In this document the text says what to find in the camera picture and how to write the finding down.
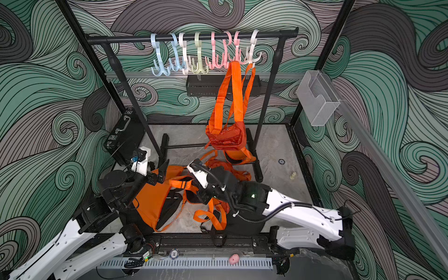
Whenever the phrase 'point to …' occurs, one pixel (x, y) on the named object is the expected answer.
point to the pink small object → (234, 259)
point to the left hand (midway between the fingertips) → (156, 154)
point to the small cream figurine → (293, 174)
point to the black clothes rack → (256, 145)
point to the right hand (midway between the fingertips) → (191, 183)
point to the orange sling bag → (245, 156)
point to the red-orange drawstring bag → (226, 129)
